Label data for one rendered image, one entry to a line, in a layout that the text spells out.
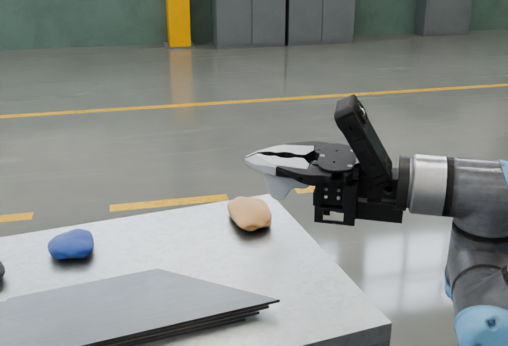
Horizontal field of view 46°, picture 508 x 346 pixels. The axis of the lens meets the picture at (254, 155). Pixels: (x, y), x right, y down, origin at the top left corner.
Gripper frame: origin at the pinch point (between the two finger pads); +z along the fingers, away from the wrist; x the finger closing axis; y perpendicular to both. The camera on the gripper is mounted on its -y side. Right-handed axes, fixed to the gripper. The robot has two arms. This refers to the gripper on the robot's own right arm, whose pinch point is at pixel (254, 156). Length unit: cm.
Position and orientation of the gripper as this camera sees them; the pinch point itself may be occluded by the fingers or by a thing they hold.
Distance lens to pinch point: 79.5
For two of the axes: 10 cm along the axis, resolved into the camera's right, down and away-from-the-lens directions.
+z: -9.7, -0.8, 2.1
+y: 0.3, 8.7, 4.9
